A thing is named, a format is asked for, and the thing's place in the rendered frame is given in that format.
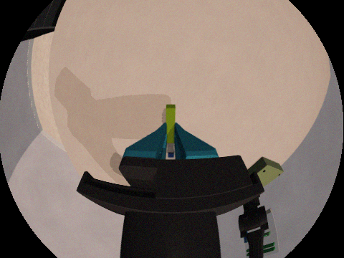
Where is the lime green rod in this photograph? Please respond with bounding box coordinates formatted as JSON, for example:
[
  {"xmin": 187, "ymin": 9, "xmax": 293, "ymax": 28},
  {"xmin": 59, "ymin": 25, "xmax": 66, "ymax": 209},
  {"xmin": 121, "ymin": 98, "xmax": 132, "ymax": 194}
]
[{"xmin": 166, "ymin": 105, "xmax": 176, "ymax": 143}]

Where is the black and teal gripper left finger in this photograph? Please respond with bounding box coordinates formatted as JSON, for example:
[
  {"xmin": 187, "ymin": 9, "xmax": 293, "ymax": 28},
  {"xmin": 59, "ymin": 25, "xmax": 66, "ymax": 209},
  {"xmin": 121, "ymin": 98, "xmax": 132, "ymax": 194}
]
[{"xmin": 123, "ymin": 123, "xmax": 167, "ymax": 159}]

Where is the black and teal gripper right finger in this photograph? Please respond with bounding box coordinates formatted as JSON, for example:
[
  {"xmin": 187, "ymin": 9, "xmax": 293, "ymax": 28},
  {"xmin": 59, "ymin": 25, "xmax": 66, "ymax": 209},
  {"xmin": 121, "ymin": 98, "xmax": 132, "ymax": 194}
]
[{"xmin": 174, "ymin": 123, "xmax": 219, "ymax": 159}]

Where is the small blue cube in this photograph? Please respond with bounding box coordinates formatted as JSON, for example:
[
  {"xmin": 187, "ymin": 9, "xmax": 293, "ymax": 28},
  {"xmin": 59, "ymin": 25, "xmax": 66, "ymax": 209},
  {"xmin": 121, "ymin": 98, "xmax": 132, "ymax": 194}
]
[{"xmin": 168, "ymin": 149, "xmax": 174, "ymax": 158}]

